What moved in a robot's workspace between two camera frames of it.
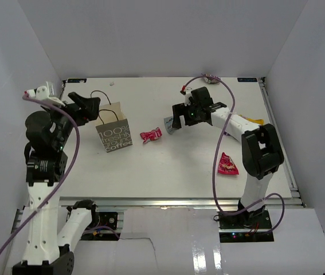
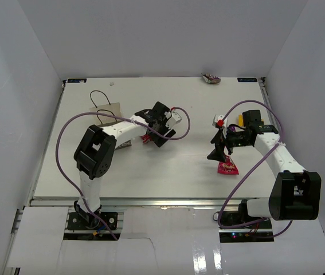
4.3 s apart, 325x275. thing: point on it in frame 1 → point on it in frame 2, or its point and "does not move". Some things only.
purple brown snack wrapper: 209,80 does not move
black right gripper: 181,110 → 218,153
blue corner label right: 247,79 does not move
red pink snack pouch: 227,166 does not move
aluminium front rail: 182,203 does not move
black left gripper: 90,105 → 157,139
